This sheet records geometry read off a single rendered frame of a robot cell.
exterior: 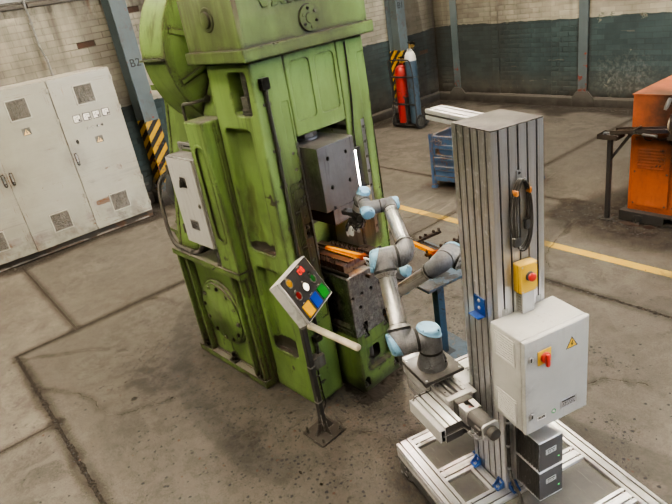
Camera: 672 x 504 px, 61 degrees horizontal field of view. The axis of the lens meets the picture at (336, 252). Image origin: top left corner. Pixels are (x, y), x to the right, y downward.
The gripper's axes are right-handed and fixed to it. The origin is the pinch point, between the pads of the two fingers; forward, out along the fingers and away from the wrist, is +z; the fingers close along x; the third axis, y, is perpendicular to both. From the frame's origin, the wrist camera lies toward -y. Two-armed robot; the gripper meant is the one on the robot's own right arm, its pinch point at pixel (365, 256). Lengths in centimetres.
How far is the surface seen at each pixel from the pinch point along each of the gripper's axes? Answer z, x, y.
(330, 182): 8, -11, -52
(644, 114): -38, 340, -2
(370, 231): 22.8, 29.3, -1.2
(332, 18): 17, 21, -140
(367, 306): 3.6, -2.4, 36.7
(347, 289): 4.5, -15.9, 17.3
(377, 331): 4, 3, 60
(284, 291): -10, -72, -14
